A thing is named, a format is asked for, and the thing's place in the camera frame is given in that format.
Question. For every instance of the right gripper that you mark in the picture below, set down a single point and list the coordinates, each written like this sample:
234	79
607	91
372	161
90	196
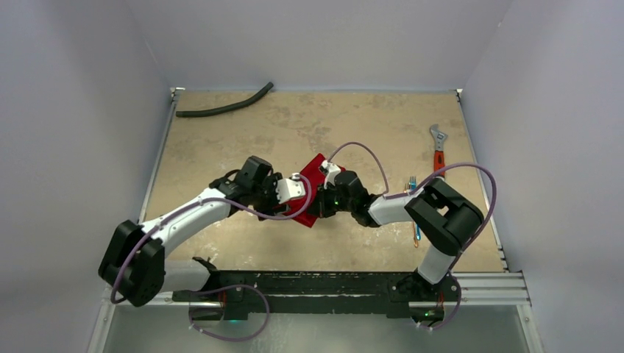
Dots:
321	204

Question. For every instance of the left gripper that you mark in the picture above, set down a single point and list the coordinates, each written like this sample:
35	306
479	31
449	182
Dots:
271	182

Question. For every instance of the red cloth napkin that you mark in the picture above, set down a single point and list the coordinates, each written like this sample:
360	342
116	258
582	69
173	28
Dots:
313	178

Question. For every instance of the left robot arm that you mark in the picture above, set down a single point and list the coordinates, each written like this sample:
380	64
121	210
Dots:
135	263

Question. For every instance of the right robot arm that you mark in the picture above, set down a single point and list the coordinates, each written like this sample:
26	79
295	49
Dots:
447	218

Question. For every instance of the gold fork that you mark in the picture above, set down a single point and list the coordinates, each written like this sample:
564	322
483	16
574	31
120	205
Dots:
415	228

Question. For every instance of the blue utensil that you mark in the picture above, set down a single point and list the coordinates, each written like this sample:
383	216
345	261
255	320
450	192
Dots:
413	180

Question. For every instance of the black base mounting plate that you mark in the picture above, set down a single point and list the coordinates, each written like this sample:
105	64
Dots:
392	294

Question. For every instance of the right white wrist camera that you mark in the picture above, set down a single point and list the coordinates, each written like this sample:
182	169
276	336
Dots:
330	171

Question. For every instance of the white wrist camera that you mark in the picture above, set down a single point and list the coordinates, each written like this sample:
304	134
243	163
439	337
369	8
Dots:
290	188
330	171

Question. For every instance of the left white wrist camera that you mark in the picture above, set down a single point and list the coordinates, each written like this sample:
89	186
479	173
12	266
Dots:
290	188

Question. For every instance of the adjustable wrench orange handle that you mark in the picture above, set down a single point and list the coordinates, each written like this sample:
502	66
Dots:
439	138

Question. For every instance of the aluminium frame rail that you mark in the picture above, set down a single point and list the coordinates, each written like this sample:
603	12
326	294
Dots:
134	264

